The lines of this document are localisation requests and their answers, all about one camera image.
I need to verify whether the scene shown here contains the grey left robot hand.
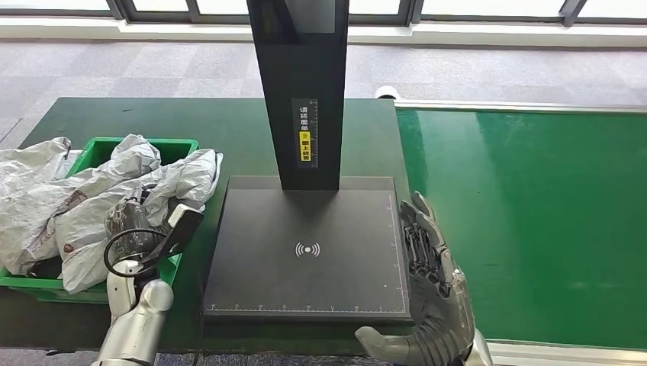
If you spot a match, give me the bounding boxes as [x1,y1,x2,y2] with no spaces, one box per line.
[105,185,159,264]

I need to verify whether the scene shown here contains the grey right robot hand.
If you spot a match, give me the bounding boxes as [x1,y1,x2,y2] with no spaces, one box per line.
[354,191,477,366]

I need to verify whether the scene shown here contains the grey plastic parcel bag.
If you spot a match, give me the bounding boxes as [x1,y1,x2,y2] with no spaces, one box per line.
[0,133,163,276]
[54,147,224,296]

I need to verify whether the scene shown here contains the black inbound scanner machine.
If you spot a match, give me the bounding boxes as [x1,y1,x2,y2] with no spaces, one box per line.
[201,0,413,324]

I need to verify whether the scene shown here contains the green conveyor belt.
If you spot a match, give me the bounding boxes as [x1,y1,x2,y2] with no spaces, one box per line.
[395,108,647,351]

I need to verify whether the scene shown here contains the green plastic crate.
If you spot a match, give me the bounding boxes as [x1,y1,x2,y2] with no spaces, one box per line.
[0,137,201,305]

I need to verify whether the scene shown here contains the crumpled white plastic bags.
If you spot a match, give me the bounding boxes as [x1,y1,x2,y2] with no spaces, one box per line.
[0,137,85,203]

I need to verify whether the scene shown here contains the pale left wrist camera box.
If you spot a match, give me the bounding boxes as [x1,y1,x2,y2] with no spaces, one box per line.
[160,203,205,258]

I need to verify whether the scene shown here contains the silver conveyor frame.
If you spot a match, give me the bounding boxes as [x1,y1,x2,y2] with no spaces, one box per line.
[394,99,647,366]

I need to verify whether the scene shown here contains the dark window frame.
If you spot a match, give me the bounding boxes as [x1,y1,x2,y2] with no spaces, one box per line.
[0,0,647,26]

